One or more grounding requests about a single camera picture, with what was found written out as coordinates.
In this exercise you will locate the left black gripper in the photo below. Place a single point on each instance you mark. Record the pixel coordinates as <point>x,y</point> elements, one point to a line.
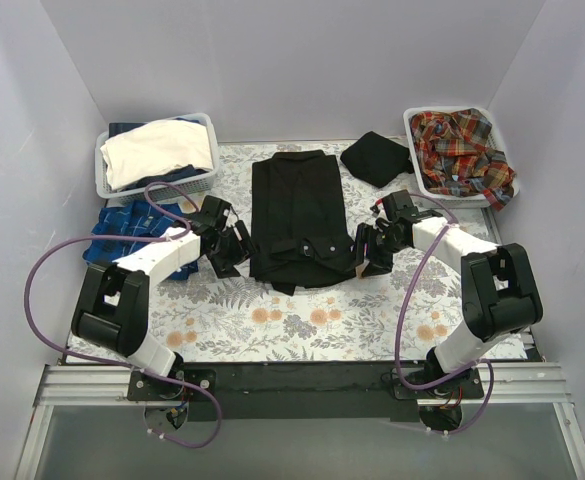
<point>233,248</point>

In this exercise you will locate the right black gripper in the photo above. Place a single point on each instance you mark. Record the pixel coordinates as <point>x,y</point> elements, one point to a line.
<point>369,248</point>

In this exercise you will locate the black long sleeve shirt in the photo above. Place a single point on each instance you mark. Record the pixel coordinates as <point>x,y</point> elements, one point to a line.
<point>298,222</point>

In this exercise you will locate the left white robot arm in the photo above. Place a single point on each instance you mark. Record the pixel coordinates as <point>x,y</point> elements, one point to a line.
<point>112,311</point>

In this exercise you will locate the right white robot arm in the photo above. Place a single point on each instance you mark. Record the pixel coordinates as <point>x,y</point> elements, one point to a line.
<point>499,295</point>

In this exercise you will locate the floral patterned table mat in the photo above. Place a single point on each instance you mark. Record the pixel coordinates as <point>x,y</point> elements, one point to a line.
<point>206,319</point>

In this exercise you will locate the folded black shirt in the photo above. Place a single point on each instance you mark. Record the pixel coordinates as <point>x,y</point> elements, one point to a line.
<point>376,160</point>

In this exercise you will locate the blue plaid shirt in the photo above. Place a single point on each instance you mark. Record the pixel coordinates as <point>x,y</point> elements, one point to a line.
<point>137,219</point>

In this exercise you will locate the red plaid shirt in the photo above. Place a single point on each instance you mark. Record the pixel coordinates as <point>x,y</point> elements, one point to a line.
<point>464,155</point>

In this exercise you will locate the cream white folded shirt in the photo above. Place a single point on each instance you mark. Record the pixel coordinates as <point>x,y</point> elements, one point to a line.
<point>154,150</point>

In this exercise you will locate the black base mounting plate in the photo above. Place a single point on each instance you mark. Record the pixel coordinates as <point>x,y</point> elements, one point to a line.
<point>308,390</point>

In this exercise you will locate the right white plastic basket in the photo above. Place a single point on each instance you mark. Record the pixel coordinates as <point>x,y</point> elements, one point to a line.
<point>412,125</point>

